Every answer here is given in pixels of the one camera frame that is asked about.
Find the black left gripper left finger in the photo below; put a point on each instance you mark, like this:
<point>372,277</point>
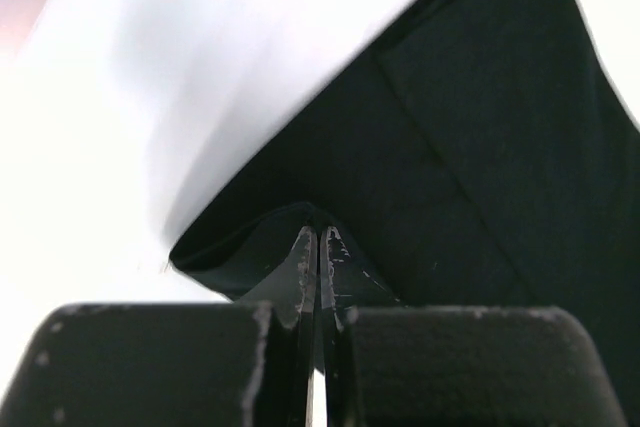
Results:
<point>247,363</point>

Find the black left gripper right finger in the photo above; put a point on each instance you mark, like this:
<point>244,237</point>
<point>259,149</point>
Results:
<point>390,365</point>

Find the black t shirt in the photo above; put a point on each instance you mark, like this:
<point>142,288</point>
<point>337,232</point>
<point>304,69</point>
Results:
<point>474,154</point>

